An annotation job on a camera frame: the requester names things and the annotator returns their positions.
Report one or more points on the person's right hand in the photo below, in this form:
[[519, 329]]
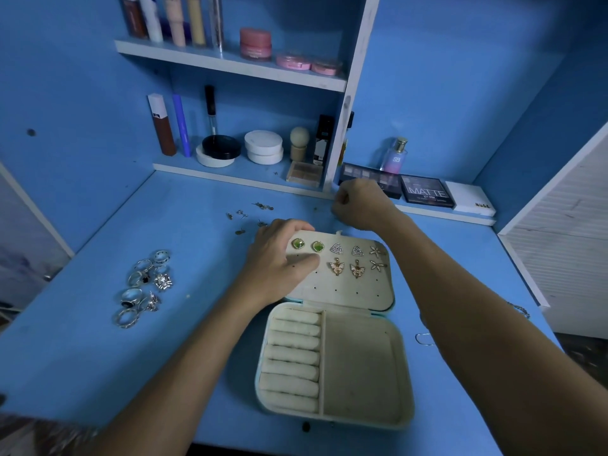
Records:
[[366, 206]]

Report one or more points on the person's left hand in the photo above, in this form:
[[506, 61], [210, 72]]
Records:
[[271, 266]]

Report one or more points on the green stud earring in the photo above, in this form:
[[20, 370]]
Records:
[[317, 247], [297, 244]]

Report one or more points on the small silver stud earring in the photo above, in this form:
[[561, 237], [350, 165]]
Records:
[[378, 265], [377, 250]]

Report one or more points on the pile of small earrings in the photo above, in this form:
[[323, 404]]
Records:
[[263, 206]]

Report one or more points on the gold dangling earring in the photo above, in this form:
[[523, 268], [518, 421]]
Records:
[[357, 269], [336, 268]]

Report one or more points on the pile of silver rings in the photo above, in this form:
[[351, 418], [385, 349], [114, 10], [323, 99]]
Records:
[[163, 280]]

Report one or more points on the cream jewellery box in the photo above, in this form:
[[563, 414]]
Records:
[[361, 375]]

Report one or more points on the person's right forearm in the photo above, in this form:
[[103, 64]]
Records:
[[494, 337]]

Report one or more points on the person's left forearm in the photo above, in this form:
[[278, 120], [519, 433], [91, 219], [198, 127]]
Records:
[[180, 384]]

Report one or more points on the white flat box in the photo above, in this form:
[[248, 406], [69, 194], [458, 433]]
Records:
[[470, 198]]

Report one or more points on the dark eyeshadow palette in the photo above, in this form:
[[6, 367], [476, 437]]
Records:
[[385, 177]]

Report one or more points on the small pink perfume bottle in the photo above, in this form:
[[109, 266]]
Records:
[[393, 158]]

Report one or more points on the black lettered eyeshadow palette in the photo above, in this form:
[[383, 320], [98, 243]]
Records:
[[427, 191]]

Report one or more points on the thin dark cosmetic bottle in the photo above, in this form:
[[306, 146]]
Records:
[[344, 142]]

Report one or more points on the square brown powder compact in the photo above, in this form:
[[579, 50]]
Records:
[[305, 173]]

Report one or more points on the black cosmetic bottle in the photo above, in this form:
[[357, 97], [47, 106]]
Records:
[[324, 139]]

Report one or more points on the beige makeup sponge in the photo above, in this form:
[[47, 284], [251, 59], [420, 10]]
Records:
[[299, 142]]

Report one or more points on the white round cream jar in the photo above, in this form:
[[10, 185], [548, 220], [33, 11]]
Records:
[[263, 146]]

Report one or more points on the white bowl black inside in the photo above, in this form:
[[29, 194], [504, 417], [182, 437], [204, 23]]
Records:
[[219, 148]]

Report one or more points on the pink flat compact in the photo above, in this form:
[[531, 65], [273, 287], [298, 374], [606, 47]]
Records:
[[326, 67], [294, 62]]

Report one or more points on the white shelf unit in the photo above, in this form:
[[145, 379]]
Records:
[[359, 52]]

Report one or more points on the blue cosmetic tube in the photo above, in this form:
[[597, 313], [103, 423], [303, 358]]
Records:
[[181, 126]]

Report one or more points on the black makeup brush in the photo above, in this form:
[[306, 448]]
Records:
[[210, 109]]

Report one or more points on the brown lipstick tube white cap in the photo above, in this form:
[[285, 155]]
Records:
[[163, 126]]

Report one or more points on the pink round jar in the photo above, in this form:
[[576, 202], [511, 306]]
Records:
[[255, 42]]

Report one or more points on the white slatted cabinet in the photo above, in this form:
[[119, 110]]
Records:
[[570, 251]]

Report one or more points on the white framed marbled panel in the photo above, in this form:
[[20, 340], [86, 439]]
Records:
[[24, 242]]

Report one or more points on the short beige cosmetic tube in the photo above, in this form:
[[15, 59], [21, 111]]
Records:
[[196, 19]]

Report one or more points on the white tube blue label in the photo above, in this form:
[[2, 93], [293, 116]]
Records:
[[151, 18]]

